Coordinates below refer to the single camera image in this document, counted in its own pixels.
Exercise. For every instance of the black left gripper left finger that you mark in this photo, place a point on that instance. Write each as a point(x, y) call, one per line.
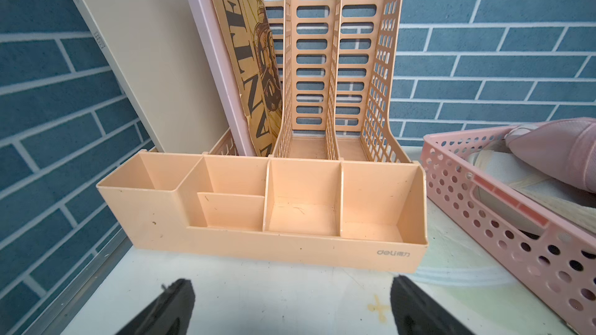
point(169, 313)

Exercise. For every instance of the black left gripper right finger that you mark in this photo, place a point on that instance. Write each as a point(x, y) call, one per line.
point(415, 312)

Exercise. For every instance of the beige flat board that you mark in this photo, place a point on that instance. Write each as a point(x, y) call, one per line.
point(154, 49)

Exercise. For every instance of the beige baseball cap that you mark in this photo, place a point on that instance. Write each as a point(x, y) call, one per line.
point(574, 205)

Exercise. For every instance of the pink baseball cap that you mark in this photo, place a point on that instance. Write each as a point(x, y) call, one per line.
point(563, 149)

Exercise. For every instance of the wanted poster book pink edge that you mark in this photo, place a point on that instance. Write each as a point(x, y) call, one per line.
point(240, 50)

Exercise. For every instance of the pink perforated plastic basket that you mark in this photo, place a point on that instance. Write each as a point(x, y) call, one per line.
point(551, 256)

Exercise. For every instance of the peach plastic desk organizer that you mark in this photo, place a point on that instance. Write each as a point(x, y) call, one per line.
point(338, 189)

